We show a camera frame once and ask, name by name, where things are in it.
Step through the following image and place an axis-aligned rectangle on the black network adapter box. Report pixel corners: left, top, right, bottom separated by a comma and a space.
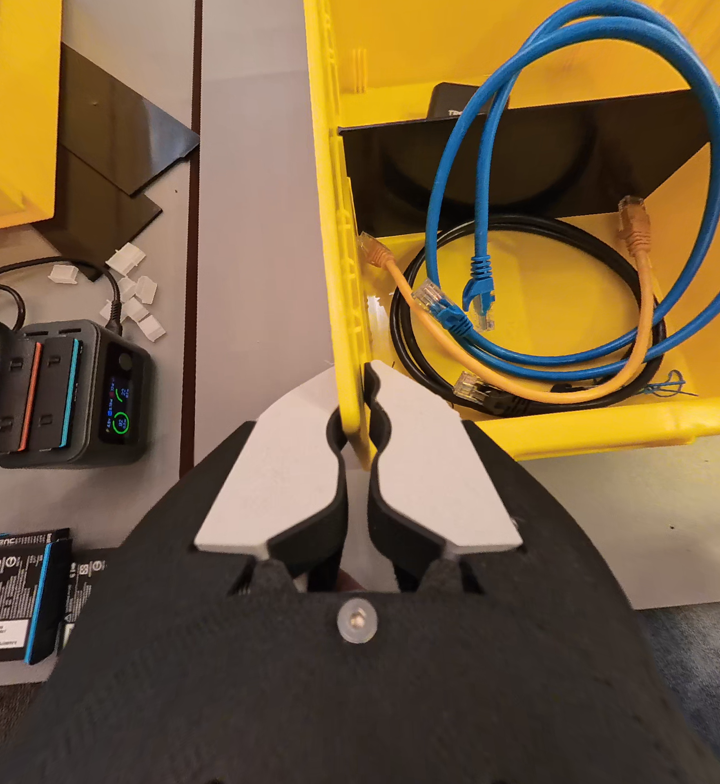
427, 81, 502, 121

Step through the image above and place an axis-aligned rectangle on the black charger cable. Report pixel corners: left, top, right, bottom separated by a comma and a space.
0, 257, 123, 338

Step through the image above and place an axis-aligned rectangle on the blue twist tie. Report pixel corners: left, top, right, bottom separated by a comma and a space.
644, 369, 700, 399

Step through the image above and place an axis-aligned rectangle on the black ethernet cable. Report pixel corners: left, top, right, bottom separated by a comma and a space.
390, 214, 667, 420

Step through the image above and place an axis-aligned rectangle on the pile of white plastic caps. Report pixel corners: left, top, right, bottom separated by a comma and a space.
47, 242, 167, 342

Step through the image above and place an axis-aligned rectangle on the large yellow plastic bin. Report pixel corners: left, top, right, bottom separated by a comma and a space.
301, 0, 720, 472

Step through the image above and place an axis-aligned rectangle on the dark grey battery charger case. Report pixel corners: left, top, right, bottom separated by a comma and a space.
0, 312, 155, 472

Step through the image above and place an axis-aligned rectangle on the person's leg in jeans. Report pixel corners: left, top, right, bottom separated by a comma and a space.
635, 603, 720, 784

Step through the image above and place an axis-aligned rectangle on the blue ethernet cable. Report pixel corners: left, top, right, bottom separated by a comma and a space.
424, 0, 720, 383

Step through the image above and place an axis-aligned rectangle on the black bin divider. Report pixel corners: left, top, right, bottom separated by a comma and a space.
338, 82, 720, 236

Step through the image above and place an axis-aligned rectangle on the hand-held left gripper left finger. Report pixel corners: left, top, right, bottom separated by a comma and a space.
193, 366, 347, 592

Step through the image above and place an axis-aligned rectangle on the orange ethernet cable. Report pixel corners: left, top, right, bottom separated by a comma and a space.
357, 195, 655, 406

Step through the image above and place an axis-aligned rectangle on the black camera battery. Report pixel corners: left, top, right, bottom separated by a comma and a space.
0, 528, 71, 665
60, 548, 109, 656

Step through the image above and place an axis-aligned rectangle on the black plastic sheet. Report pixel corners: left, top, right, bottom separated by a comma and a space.
32, 150, 163, 283
60, 46, 201, 197

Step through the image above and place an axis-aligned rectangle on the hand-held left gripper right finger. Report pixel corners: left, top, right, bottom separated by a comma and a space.
365, 360, 524, 592

